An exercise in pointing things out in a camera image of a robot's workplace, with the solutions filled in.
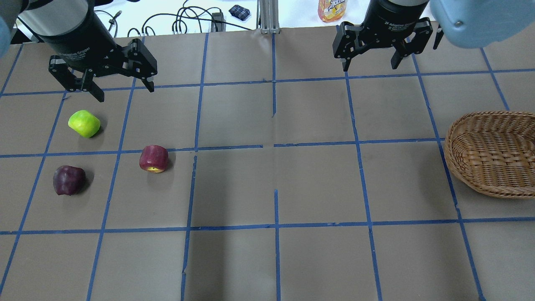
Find red yellow apple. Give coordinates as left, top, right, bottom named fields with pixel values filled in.
left=139, top=145, right=169, bottom=173

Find black cables on table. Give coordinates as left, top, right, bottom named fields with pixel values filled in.
left=98, top=0, right=262, bottom=38

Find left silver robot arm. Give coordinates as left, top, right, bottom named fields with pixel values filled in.
left=1, top=0, right=158, bottom=102

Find orange drink bottle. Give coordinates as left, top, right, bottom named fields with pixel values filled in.
left=317, top=0, right=347, bottom=23

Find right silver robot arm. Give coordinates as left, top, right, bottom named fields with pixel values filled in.
left=332, top=0, right=535, bottom=71

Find dark red apple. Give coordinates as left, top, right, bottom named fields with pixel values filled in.
left=52, top=165, right=86, bottom=196

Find aluminium frame post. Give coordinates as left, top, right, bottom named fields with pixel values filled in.
left=257, top=0, right=280, bottom=34

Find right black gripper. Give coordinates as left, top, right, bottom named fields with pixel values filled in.
left=333, top=0, right=433, bottom=72

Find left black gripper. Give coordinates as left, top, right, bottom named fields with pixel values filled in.
left=40, top=11, right=158, bottom=102

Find green apple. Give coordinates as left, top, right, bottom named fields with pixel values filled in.
left=68, top=110, right=101, bottom=138

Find dark blue checkered pouch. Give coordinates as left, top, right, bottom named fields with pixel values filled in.
left=229, top=5, right=252, bottom=21

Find wicker basket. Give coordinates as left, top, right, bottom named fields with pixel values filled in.
left=444, top=111, right=535, bottom=199

